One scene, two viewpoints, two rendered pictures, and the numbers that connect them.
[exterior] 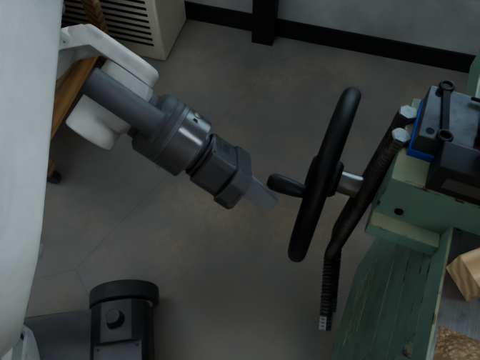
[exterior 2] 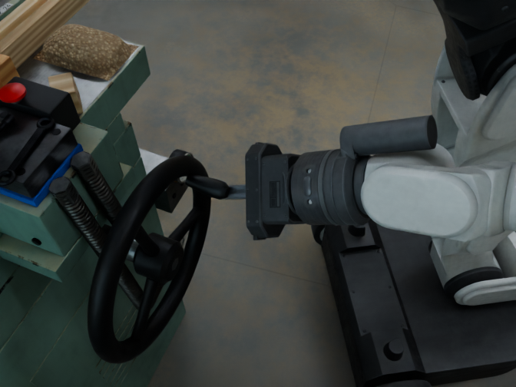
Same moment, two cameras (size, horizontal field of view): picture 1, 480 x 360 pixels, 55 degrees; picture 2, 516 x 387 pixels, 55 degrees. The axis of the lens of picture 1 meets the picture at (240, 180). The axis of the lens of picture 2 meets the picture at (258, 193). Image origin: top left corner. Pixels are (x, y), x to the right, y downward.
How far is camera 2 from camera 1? 0.71 m
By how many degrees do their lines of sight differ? 68
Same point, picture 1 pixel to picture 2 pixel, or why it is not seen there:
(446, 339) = (107, 70)
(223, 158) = (276, 159)
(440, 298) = (98, 95)
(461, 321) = (89, 83)
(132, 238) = not seen: outside the picture
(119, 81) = (401, 157)
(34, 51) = not seen: outside the picture
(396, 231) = not seen: hidden behind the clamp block
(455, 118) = (21, 143)
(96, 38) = (446, 170)
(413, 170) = (83, 137)
